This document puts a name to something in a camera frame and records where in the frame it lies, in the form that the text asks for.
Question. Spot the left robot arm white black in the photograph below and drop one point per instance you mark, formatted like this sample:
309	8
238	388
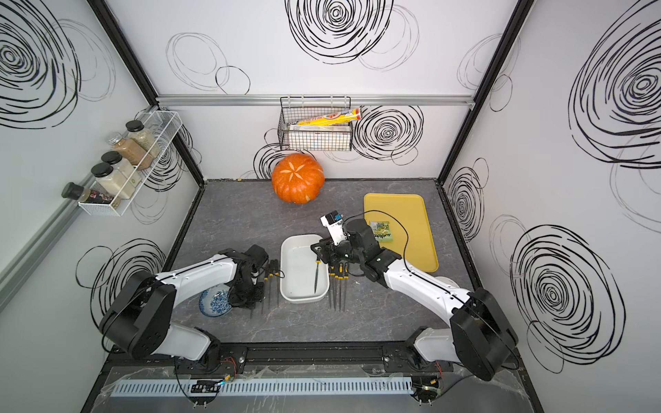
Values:
139	321

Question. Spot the file tool top black-yellow handle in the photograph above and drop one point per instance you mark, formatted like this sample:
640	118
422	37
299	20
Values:
332	286

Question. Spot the grey slotted cable duct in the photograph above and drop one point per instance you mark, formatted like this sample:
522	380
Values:
261	387

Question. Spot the spice jar black lid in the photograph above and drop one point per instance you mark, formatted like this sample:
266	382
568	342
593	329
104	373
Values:
118	162
142	135

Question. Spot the dark sauce bottle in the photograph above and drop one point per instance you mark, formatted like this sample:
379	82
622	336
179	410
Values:
82	194

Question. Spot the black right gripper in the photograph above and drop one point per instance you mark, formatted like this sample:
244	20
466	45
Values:
329	247

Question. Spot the spice jar brown contents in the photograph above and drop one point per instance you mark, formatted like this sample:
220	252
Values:
131	151

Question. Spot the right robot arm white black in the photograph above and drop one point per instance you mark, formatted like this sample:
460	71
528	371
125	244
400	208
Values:
477	335

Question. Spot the green snack packet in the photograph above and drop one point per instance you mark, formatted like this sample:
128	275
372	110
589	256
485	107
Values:
382	231

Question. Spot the aluminium wall rail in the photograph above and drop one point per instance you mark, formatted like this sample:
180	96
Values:
263	100
63	229

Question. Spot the white plastic storage box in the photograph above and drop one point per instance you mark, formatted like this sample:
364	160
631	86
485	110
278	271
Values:
298	265

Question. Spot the yellow tray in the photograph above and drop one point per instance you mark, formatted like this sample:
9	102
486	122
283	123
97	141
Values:
410	226

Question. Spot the yellow tube package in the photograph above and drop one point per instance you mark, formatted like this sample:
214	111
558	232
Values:
332	119

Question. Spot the spice jar white contents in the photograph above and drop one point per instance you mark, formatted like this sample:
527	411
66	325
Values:
113	181

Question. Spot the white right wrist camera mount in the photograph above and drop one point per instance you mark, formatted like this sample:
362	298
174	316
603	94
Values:
334	224

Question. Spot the aluminium wall rail left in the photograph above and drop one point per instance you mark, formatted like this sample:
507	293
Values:
63	229

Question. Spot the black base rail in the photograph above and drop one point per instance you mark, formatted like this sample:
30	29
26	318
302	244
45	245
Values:
243	358

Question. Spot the aluminium wall rail back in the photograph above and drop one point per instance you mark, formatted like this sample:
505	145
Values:
263	100

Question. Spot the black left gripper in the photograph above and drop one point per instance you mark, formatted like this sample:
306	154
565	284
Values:
252	302

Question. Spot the clear acrylic spice shelf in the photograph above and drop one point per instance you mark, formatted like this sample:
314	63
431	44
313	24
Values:
139	171

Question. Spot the black corner frame post left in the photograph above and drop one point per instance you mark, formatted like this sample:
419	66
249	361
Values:
112	29

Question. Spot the orange pumpkin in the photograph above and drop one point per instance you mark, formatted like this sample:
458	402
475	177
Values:
298	179

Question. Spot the black corner frame post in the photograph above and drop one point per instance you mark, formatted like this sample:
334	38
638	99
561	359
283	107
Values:
502	52
112	29

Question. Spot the black wire wall basket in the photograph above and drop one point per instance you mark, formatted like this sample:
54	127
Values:
307	138

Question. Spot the black corner frame post right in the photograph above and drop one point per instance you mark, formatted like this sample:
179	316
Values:
502	52

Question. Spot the blue patterned bowl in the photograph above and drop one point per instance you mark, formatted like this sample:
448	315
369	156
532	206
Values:
214	303

